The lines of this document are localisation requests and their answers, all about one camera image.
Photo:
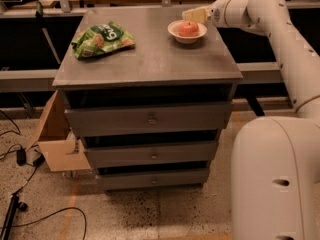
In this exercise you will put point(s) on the green snack bag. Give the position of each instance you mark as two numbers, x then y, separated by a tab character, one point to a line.
101	39

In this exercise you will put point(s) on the grey drawer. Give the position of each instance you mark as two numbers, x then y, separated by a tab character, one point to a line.
151	154
148	119
152	179

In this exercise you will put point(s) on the top grey drawer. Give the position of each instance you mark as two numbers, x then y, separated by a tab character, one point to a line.
148	119

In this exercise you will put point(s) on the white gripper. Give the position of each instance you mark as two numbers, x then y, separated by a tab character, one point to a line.
216	15

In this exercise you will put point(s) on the grey metal rail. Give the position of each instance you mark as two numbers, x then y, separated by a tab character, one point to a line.
41	80

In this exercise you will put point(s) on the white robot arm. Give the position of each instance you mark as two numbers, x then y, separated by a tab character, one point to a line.
275	160

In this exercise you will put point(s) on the black power adapter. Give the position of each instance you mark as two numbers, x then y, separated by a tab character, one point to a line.
21	157

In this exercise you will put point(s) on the black stand leg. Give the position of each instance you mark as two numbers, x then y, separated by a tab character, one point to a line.
15	205

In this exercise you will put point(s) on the grey drawer cabinet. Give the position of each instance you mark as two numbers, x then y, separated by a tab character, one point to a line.
158	71

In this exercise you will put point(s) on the bottom grey drawer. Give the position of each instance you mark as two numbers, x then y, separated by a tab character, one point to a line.
152	179

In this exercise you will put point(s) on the cardboard box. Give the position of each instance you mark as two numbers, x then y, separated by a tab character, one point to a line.
61	149

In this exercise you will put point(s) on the middle grey drawer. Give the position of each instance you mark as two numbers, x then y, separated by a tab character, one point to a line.
151	154

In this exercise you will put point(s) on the red apple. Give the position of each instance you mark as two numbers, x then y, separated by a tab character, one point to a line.
188	29

